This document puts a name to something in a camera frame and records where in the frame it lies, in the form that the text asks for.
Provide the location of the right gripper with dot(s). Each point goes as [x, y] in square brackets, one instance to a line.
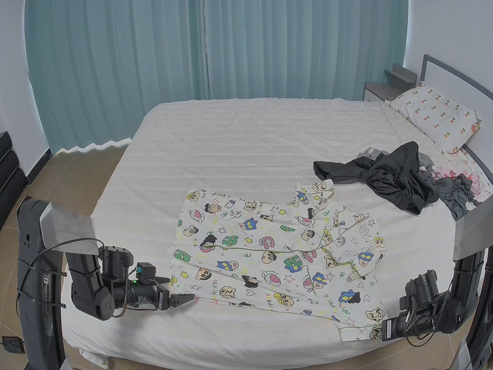
[398, 326]

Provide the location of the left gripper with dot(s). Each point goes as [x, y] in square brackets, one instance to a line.
[146, 295]

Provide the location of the white printed pyjama top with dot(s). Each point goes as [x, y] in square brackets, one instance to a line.
[269, 245]

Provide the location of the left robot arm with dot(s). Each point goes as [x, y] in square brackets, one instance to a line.
[38, 283]

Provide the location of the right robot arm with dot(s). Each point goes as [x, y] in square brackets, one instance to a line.
[427, 283]

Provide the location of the dark grey garment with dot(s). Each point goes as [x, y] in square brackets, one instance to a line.
[456, 199]

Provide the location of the black garment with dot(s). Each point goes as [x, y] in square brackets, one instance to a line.
[393, 179]

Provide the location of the bed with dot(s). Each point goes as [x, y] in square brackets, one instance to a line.
[231, 148]

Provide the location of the pink garment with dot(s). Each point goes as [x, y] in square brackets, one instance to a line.
[481, 185]

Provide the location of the small black box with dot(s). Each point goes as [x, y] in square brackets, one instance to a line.
[12, 344]

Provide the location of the light grey garment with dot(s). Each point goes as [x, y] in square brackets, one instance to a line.
[371, 153]

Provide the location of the white printed pillow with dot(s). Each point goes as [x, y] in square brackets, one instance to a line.
[435, 114]

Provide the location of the grey bedside table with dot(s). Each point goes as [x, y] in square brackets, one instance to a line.
[385, 89]

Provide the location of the blue-green curtain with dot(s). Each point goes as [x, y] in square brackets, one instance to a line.
[154, 52]

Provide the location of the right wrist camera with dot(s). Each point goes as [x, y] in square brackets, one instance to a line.
[406, 303]

